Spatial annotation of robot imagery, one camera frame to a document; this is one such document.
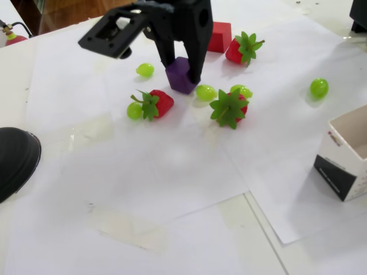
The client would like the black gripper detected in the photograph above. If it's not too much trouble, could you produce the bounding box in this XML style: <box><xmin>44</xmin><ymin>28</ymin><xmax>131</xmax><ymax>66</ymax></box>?
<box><xmin>134</xmin><ymin>0</ymin><xmax>214</xmax><ymax>84</ymax></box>

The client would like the purple cube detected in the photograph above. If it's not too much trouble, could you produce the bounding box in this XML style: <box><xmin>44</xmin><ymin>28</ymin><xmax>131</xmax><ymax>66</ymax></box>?
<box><xmin>165</xmin><ymin>56</ymin><xmax>197</xmax><ymax>95</ymax></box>

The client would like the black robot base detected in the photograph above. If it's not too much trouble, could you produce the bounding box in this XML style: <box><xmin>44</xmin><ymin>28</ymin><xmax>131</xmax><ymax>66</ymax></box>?
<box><xmin>349</xmin><ymin>0</ymin><xmax>367</xmax><ymax>33</ymax></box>

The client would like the red cube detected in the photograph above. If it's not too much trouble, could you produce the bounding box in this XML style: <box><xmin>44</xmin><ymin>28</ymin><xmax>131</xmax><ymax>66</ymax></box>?
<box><xmin>206</xmin><ymin>22</ymin><xmax>232</xmax><ymax>54</ymax></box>

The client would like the green grape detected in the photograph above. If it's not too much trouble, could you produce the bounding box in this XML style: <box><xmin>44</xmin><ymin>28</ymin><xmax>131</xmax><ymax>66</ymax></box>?
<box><xmin>229</xmin><ymin>84</ymin><xmax>254</xmax><ymax>99</ymax></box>
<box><xmin>196</xmin><ymin>84</ymin><xmax>218</xmax><ymax>101</ymax></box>
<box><xmin>126</xmin><ymin>101</ymin><xmax>143</xmax><ymax>121</ymax></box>
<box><xmin>135</xmin><ymin>62</ymin><xmax>155</xmax><ymax>78</ymax></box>
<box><xmin>310</xmin><ymin>77</ymin><xmax>330</xmax><ymax>100</ymax></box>

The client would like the strawberry with curled stem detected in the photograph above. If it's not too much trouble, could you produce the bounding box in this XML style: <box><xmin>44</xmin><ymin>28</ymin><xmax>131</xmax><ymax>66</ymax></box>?
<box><xmin>130</xmin><ymin>89</ymin><xmax>175</xmax><ymax>121</ymax></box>

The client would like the strawberry with long stem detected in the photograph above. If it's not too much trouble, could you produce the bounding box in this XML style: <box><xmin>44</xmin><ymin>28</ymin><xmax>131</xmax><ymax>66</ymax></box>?
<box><xmin>225</xmin><ymin>30</ymin><xmax>266</xmax><ymax>68</ymax></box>

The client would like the strawberry with wide leaf crown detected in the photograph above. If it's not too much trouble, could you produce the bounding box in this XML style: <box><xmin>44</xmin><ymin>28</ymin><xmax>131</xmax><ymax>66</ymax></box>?
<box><xmin>209</xmin><ymin>87</ymin><xmax>249</xmax><ymax>130</ymax></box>

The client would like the white paper sheet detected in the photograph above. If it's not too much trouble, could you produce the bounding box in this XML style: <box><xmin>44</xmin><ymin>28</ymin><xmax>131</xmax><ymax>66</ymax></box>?
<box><xmin>170</xmin><ymin>13</ymin><xmax>367</xmax><ymax>245</ymax></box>

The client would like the red fire extinguisher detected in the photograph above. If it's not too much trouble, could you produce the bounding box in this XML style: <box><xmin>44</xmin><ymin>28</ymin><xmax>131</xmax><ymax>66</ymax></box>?
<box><xmin>0</xmin><ymin>19</ymin><xmax>34</xmax><ymax>48</ymax></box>

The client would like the open black white carton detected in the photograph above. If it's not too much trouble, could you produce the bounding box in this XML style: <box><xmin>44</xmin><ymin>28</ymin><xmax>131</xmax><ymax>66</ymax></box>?
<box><xmin>313</xmin><ymin>104</ymin><xmax>367</xmax><ymax>203</ymax></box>

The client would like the black round dome object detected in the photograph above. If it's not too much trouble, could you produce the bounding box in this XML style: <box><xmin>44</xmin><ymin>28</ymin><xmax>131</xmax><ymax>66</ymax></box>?
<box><xmin>0</xmin><ymin>127</ymin><xmax>42</xmax><ymax>205</ymax></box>

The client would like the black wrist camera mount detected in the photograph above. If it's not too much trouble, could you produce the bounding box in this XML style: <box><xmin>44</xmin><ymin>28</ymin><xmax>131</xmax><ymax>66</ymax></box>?
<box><xmin>77</xmin><ymin>5</ymin><xmax>147</xmax><ymax>60</ymax></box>

